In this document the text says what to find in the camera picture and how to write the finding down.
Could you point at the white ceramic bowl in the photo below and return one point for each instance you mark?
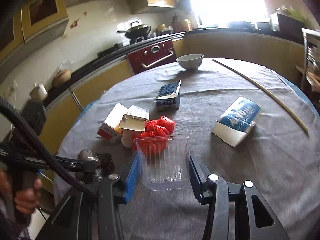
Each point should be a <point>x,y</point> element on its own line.
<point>190,61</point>

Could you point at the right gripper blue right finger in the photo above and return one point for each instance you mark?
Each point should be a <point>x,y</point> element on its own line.
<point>198,180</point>

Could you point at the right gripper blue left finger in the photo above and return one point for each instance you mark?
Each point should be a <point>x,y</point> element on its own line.
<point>132,177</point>

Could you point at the yellow wall cabinet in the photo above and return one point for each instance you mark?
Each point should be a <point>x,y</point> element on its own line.
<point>40,16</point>

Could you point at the dark red oven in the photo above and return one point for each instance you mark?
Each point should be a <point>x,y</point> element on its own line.
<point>152,56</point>

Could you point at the dark crumpled trash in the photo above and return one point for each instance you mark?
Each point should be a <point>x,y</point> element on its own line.
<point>103,162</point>

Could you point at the person's left hand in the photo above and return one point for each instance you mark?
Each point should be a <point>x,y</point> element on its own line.
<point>26,200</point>

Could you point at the long wooden stick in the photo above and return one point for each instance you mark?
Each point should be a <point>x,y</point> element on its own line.
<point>271,95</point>

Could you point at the white kettle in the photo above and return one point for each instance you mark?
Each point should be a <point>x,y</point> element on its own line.
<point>39,92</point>

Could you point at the blue white flattened carton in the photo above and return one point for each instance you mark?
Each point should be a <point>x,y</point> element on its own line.
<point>237,121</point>

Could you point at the microwave oven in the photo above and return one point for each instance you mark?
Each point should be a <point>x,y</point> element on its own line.
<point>286,25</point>

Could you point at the beige medicine box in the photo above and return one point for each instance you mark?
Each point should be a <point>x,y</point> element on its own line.
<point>135,119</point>

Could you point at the clear plastic tray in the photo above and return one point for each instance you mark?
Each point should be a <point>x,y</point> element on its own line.
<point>164,161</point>

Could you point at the orange white carton box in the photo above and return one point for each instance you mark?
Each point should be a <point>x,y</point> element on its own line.
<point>109,129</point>

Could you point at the black wok with lid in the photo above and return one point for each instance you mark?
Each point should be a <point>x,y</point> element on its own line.
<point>136,31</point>

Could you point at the red plastic bag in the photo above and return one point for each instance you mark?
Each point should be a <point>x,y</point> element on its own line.
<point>157,132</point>

